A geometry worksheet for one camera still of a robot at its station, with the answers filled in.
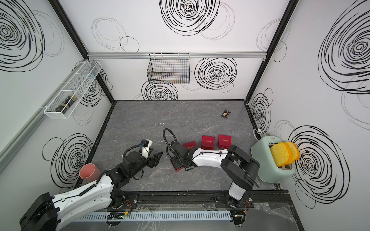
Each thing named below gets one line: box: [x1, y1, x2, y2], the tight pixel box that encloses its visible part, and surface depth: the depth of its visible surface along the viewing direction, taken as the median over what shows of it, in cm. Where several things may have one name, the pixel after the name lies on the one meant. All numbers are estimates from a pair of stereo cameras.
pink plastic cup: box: [79, 162, 102, 181], surface depth 75 cm
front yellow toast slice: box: [270, 142, 290, 167], surface depth 72 cm
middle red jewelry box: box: [201, 135, 216, 151], surface depth 95 cm
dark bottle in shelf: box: [54, 95, 78, 115], surface depth 69 cm
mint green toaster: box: [250, 135, 296, 184], surface depth 75 cm
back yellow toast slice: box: [286, 141, 301, 164], surface depth 70 cm
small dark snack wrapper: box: [220, 109, 231, 119], surface depth 113 cm
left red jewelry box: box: [169, 158, 185, 173], surface depth 79 cm
